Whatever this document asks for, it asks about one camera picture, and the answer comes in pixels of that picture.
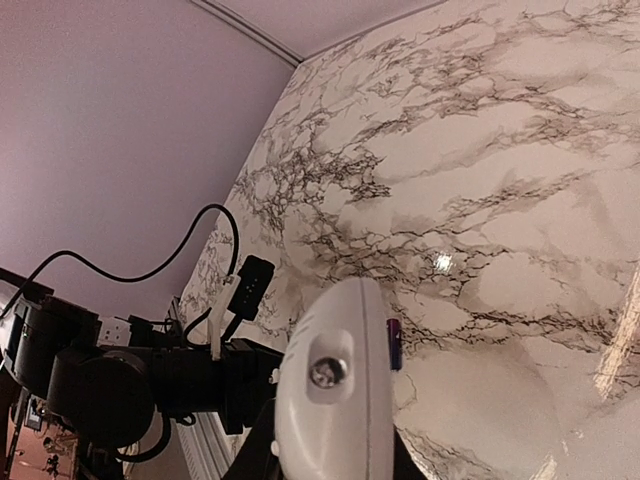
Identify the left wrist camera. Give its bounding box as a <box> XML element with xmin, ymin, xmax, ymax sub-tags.
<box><xmin>206</xmin><ymin>255</ymin><xmax>275</xmax><ymax>360</ymax></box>

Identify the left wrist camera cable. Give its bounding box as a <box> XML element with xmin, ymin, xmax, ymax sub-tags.
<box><xmin>0</xmin><ymin>203</ymin><xmax>240</xmax><ymax>351</ymax></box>

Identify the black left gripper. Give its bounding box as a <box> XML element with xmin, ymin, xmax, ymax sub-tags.
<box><xmin>47</xmin><ymin>338</ymin><xmax>284</xmax><ymax>449</ymax></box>

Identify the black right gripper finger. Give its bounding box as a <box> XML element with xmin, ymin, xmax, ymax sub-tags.
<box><xmin>393</xmin><ymin>428</ymin><xmax>427</xmax><ymax>480</ymax></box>

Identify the white remote control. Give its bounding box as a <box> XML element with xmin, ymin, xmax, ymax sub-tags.
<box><xmin>272</xmin><ymin>278</ymin><xmax>394</xmax><ymax>479</ymax></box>

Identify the purple AAA battery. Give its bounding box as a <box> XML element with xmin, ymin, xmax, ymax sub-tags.
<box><xmin>387</xmin><ymin>318</ymin><xmax>403</xmax><ymax>371</ymax></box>

